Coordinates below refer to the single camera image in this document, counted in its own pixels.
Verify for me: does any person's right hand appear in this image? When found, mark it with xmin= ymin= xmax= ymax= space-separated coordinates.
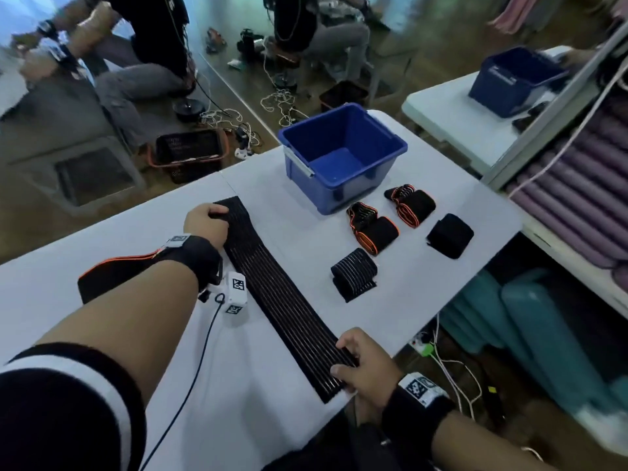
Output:
xmin=329 ymin=327 xmax=404 ymax=410

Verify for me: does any person's left hand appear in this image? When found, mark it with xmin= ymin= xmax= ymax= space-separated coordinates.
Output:
xmin=184 ymin=203 xmax=230 ymax=251

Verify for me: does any blue plastic bin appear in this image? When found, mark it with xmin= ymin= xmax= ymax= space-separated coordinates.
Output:
xmin=277 ymin=102 xmax=409 ymax=217

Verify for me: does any person's left forearm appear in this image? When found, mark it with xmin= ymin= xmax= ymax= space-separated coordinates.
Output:
xmin=37 ymin=259 xmax=200 ymax=408

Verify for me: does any person's right forearm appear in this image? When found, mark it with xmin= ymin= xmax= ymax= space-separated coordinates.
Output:
xmin=431 ymin=411 xmax=555 ymax=471

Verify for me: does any person's black white sleeve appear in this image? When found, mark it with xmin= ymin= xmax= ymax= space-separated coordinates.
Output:
xmin=0 ymin=343 xmax=147 ymax=471

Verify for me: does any black wristband with white markers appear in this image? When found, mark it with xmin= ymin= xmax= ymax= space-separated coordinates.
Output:
xmin=381 ymin=372 xmax=457 ymax=457
xmin=156 ymin=234 xmax=224 ymax=292

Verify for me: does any white power strip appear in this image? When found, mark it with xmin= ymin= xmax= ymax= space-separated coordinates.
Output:
xmin=410 ymin=333 xmax=435 ymax=358

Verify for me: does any black basket orange rim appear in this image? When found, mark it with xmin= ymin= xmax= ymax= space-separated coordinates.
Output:
xmin=148 ymin=128 xmax=230 ymax=184

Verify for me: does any red-seat stool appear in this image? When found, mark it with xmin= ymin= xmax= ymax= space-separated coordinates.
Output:
xmin=171 ymin=68 xmax=207 ymax=123

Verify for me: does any teal rolled mat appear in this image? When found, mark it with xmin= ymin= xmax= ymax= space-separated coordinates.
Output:
xmin=500 ymin=279 xmax=621 ymax=413
xmin=439 ymin=271 xmax=506 ymax=354

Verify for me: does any low wooden table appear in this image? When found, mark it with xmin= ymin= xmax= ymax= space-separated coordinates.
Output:
xmin=0 ymin=48 xmax=146 ymax=217

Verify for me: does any brown sandal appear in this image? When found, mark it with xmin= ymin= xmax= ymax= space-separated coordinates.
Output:
xmin=205 ymin=27 xmax=228 ymax=54

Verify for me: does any white shelf board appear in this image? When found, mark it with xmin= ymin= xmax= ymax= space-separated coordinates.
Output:
xmin=519 ymin=210 xmax=628 ymax=319

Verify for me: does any purple rolled mat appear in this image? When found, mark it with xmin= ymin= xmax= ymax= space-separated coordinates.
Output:
xmin=576 ymin=114 xmax=628 ymax=152
xmin=539 ymin=149 xmax=628 ymax=221
xmin=557 ymin=134 xmax=628 ymax=184
xmin=522 ymin=164 xmax=628 ymax=256
xmin=506 ymin=180 xmax=620 ymax=270

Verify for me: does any grey metal beam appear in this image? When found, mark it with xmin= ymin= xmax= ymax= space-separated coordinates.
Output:
xmin=480 ymin=24 xmax=628 ymax=192

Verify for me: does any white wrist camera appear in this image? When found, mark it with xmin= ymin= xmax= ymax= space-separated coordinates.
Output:
xmin=223 ymin=271 xmax=249 ymax=315

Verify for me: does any white charging cable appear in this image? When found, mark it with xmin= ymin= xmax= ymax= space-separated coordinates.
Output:
xmin=431 ymin=313 xmax=484 ymax=420

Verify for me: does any white cord coil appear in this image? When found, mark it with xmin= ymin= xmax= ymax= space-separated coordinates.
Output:
xmin=200 ymin=108 xmax=261 ymax=148

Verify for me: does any thin black camera cable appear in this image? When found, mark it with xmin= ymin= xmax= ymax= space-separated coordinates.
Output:
xmin=139 ymin=292 xmax=226 ymax=471

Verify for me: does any large wall mirror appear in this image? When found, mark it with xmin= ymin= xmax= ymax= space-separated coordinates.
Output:
xmin=196 ymin=0 xmax=628 ymax=192

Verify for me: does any long white cable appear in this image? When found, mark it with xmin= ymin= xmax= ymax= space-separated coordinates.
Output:
xmin=508 ymin=58 xmax=628 ymax=200

